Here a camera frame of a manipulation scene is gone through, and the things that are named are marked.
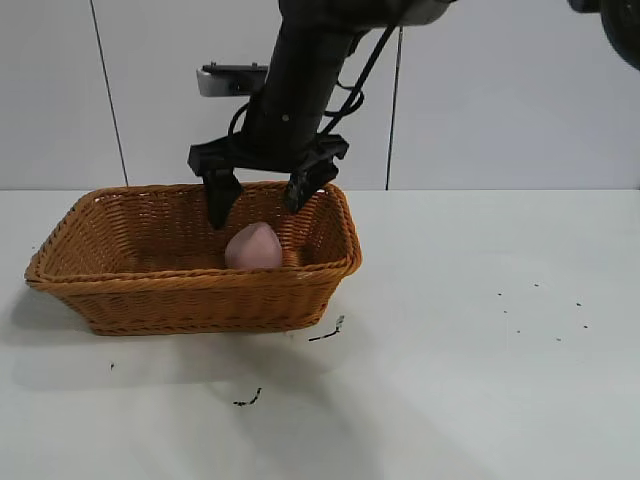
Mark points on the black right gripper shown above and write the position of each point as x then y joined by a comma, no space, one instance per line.
282,140

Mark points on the pink peach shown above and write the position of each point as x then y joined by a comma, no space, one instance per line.
252,250

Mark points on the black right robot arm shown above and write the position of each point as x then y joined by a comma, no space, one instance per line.
305,55

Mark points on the brown woven wicker basket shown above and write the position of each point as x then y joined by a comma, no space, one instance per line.
200,300

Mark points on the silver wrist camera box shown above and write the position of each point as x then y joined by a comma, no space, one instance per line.
225,80

